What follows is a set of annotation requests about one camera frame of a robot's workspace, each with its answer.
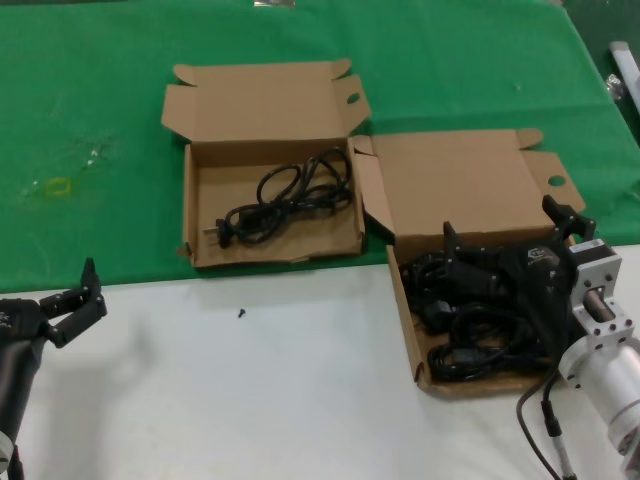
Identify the green tablecloth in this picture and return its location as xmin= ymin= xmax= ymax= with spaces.
xmin=0 ymin=0 xmax=640 ymax=295

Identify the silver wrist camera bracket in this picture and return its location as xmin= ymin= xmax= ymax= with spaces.
xmin=569 ymin=238 xmax=625 ymax=351

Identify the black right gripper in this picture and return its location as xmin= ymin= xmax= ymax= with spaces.
xmin=442 ymin=194 xmax=597 ymax=367

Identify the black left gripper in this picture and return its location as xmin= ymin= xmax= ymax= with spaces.
xmin=0 ymin=257 xmax=109 ymax=437

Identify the white bar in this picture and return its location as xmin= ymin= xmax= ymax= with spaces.
xmin=608 ymin=41 xmax=640 ymax=109

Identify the open brown cardboard box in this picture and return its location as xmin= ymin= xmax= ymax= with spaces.
xmin=160 ymin=58 xmax=372 ymax=271
xmin=351 ymin=127 xmax=615 ymax=401

